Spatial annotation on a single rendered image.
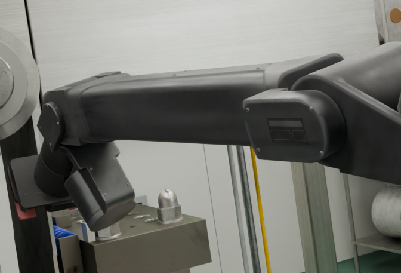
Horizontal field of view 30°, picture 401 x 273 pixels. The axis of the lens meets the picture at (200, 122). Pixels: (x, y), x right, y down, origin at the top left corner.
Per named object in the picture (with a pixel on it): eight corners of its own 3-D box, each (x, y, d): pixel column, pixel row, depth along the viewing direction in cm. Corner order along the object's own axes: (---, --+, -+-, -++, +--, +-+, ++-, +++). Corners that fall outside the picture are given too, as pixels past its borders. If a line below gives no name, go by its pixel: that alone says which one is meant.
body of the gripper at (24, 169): (102, 198, 92) (116, 171, 86) (21, 215, 87) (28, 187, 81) (88, 152, 94) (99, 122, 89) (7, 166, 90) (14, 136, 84)
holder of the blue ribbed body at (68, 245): (64, 276, 97) (58, 238, 97) (24, 251, 117) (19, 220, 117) (88, 270, 98) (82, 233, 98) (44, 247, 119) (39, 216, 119)
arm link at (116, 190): (118, 72, 79) (45, 97, 74) (175, 160, 75) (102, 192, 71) (92, 129, 88) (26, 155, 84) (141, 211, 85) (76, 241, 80)
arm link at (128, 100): (434, 31, 47) (313, 82, 41) (451, 119, 48) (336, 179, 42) (107, 68, 82) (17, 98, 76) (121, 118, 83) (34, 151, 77)
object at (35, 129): (53, 255, 96) (31, 112, 95) (14, 233, 117) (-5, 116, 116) (57, 254, 96) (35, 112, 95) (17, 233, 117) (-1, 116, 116)
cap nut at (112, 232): (99, 241, 95) (93, 206, 95) (90, 238, 99) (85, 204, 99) (126, 235, 97) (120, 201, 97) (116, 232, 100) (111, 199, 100)
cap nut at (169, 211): (163, 225, 101) (159, 192, 100) (153, 222, 104) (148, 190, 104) (188, 219, 102) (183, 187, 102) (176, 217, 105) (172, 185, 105)
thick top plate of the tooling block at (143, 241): (100, 291, 94) (93, 244, 94) (27, 248, 130) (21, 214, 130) (212, 262, 101) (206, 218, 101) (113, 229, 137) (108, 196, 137)
